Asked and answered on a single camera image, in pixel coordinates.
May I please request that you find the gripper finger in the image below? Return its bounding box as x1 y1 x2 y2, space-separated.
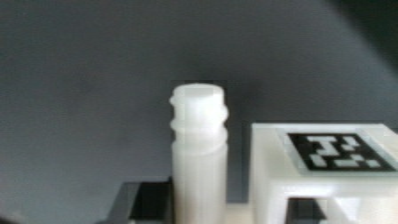
109 181 175 224

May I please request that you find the white chair seat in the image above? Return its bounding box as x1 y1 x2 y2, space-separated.
171 83 398 224

